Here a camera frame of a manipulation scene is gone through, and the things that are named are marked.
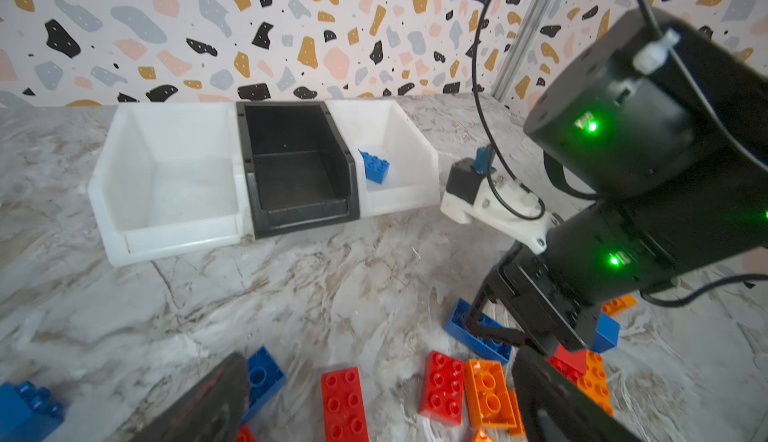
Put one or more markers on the orange long lego brick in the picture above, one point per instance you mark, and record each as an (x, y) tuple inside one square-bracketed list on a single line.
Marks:
[(487, 395)]

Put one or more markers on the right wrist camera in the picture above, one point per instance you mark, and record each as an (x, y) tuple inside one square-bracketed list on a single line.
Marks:
[(475, 192)]

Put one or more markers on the right white bin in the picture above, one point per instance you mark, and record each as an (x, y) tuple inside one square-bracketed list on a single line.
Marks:
[(382, 128)]

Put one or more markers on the blue long lego brick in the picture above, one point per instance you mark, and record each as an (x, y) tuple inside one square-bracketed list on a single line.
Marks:
[(485, 348)]

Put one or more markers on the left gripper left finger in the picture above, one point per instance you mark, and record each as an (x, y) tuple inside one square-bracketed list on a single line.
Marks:
[(211, 410)]

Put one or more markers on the right corner aluminium post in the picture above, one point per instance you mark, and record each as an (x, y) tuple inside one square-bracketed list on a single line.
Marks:
[(521, 45)]

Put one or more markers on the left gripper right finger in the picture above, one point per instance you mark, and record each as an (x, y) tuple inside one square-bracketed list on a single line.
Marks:
[(554, 409)]

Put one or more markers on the small red lego brick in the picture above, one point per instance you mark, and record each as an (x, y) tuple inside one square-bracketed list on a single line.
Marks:
[(244, 434)]

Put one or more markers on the red square lego brick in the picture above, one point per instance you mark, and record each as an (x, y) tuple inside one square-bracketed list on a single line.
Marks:
[(443, 389)]

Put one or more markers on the small blue lego brick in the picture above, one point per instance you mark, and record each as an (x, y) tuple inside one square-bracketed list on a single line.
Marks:
[(606, 335)]

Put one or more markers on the white bin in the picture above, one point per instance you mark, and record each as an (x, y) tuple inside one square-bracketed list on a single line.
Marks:
[(382, 128), (170, 180)]

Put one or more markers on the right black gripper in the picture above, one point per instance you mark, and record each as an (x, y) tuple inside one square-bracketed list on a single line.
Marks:
[(546, 316)]

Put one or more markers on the black middle bin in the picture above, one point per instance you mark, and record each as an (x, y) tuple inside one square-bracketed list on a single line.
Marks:
[(299, 171)]

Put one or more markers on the left white bin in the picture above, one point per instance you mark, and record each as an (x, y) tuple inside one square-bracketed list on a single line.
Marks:
[(170, 180)]

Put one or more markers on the blue lego brick pair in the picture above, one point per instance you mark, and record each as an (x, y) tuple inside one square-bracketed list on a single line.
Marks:
[(375, 168)]

